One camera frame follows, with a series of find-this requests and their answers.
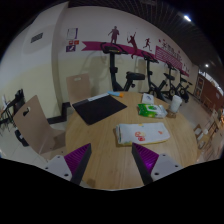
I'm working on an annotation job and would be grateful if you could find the small white tissue pack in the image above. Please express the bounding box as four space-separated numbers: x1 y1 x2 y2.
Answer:
141 92 155 105

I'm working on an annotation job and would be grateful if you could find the grey wall vent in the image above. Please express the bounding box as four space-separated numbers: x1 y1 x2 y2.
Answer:
30 32 44 44

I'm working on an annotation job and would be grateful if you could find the white wall poster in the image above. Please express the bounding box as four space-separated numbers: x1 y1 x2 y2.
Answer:
66 27 79 40

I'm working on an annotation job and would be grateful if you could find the blue and orange tube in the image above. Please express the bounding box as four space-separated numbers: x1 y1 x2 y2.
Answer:
107 90 125 98

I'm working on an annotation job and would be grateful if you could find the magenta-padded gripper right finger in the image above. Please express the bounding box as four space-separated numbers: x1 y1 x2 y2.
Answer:
131 142 184 186

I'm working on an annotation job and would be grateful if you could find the wooden chair with handle hole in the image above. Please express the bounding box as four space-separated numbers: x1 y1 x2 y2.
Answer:
65 73 93 106
13 94 67 156

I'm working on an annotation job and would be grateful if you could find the group of wooden chairs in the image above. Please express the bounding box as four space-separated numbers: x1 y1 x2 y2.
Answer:
193 109 224 161

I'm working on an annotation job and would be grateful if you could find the black mouse pad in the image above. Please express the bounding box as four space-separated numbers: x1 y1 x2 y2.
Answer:
72 94 128 126

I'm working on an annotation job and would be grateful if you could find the green wet wipes pack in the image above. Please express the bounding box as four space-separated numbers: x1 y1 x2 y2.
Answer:
137 103 168 119

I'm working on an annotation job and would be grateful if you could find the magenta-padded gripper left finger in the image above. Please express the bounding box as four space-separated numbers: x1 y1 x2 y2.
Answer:
42 143 93 186

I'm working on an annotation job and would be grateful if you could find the large black exercise bike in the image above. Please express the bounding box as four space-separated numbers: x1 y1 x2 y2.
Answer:
100 42 146 93

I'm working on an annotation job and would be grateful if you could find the white printed towel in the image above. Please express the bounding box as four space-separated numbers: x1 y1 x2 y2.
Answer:
115 122 171 147

